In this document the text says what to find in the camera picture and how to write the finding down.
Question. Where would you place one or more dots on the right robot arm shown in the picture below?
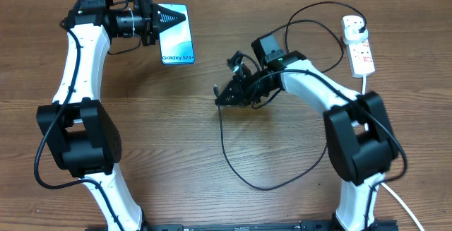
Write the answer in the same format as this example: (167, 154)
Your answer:
(359, 137)

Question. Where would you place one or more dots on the white power strip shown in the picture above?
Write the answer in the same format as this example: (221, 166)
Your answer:
(359, 55)

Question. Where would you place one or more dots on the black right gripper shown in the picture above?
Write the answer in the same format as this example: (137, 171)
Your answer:
(243, 97)

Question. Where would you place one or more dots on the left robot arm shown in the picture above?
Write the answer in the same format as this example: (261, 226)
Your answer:
(76, 128)

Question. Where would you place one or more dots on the white charger plug adapter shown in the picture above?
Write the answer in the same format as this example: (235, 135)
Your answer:
(352, 34)

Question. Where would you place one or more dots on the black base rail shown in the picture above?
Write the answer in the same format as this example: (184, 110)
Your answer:
(307, 225)

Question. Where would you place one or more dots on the blue Galaxy smartphone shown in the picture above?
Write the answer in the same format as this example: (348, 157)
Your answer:
(176, 45)

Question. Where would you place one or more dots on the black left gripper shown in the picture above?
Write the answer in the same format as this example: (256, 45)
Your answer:
(152, 15)

